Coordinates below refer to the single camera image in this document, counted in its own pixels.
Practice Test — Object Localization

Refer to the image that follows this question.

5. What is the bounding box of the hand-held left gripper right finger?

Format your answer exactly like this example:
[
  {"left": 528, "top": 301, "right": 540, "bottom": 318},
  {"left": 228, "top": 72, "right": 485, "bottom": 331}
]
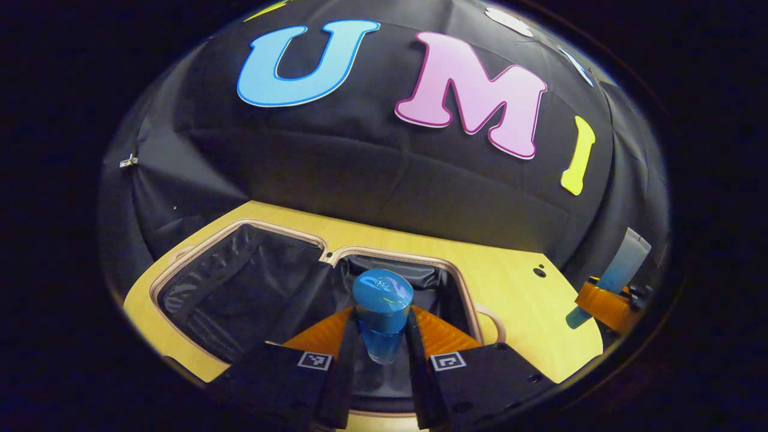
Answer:
[{"left": 407, "top": 305, "right": 556, "bottom": 430}]

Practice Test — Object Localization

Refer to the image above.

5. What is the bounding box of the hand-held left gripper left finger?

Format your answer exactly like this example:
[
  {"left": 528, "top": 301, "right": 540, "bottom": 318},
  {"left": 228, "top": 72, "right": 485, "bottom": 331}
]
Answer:
[{"left": 207, "top": 306, "right": 359, "bottom": 430}]

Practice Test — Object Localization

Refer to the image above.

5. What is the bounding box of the white blue skin care tube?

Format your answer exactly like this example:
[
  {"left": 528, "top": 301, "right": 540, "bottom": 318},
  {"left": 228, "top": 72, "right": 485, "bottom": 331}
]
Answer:
[{"left": 566, "top": 228, "right": 652, "bottom": 329}]

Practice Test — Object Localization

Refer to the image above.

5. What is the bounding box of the blue skin care bottle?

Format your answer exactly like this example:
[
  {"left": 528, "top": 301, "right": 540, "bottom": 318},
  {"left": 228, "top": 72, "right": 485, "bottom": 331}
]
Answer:
[{"left": 352, "top": 269, "right": 415, "bottom": 365}]

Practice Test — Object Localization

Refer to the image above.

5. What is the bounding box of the black backdrop cloth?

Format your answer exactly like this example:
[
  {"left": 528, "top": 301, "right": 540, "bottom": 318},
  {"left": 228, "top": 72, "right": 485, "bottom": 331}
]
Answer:
[{"left": 99, "top": 0, "right": 670, "bottom": 289}]

